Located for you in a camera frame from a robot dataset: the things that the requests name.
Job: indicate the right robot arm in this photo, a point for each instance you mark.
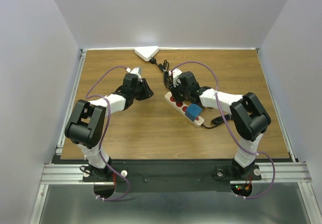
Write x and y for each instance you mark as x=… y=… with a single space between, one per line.
x=250 y=118

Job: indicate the blue socket adapter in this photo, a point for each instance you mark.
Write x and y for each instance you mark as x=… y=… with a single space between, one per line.
x=193 y=111

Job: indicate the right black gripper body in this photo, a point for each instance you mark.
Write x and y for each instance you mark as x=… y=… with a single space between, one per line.
x=180 y=93

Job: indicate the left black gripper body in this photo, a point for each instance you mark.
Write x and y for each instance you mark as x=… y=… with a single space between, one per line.
x=142 y=91

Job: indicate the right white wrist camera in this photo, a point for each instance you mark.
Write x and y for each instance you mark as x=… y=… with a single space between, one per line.
x=175 y=75

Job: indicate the white red power strip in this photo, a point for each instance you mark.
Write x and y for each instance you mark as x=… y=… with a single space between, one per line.
x=181 y=108

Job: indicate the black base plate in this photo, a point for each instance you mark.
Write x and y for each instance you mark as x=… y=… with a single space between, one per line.
x=159 y=176

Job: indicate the white triangular adapter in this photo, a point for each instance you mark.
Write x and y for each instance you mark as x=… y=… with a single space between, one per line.
x=146 y=52

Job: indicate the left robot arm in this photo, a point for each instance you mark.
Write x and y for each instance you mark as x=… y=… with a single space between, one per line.
x=86 y=126

